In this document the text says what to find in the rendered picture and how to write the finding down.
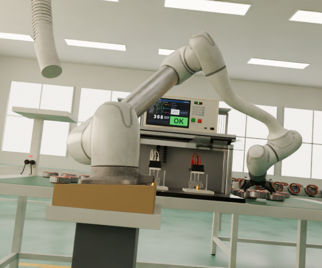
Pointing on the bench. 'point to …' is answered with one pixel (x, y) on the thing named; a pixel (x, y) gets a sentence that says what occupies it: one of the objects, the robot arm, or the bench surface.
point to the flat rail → (177, 144)
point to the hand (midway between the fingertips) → (257, 193)
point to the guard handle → (220, 140)
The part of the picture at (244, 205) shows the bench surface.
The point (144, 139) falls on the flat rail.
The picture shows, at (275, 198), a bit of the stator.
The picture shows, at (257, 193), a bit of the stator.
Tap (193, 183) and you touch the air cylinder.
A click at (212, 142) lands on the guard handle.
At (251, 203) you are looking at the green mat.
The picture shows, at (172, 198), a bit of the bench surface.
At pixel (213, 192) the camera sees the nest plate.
